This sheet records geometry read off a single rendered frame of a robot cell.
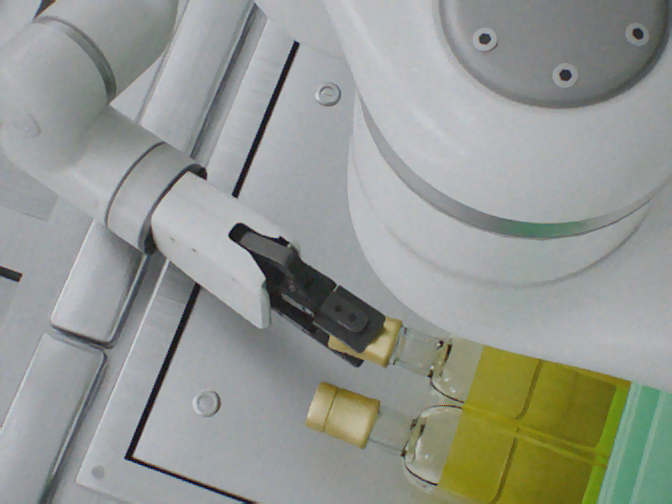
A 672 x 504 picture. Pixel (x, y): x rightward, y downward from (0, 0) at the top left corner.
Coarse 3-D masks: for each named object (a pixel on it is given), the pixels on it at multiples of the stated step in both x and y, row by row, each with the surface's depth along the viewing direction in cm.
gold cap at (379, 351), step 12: (384, 324) 87; (396, 324) 87; (384, 336) 87; (396, 336) 87; (336, 348) 88; (348, 348) 87; (372, 348) 87; (384, 348) 87; (372, 360) 88; (384, 360) 87
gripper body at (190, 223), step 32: (192, 192) 86; (224, 192) 87; (160, 224) 86; (192, 224) 85; (224, 224) 85; (256, 224) 85; (192, 256) 87; (224, 256) 85; (224, 288) 88; (256, 288) 84; (256, 320) 91
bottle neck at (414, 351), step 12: (408, 336) 87; (420, 336) 87; (432, 336) 88; (396, 348) 87; (408, 348) 87; (420, 348) 87; (432, 348) 87; (396, 360) 87; (408, 360) 87; (420, 360) 87; (432, 360) 87; (420, 372) 87
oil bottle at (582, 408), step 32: (448, 352) 86; (480, 352) 85; (448, 384) 85; (480, 384) 85; (512, 384) 85; (544, 384) 85; (576, 384) 85; (608, 384) 85; (512, 416) 84; (544, 416) 84; (576, 416) 84; (608, 416) 84; (608, 448) 84
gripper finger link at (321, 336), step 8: (304, 320) 91; (312, 320) 91; (320, 328) 90; (312, 336) 90; (320, 336) 90; (328, 336) 90; (328, 344) 90; (336, 352) 90; (344, 360) 90; (352, 360) 89; (360, 360) 90
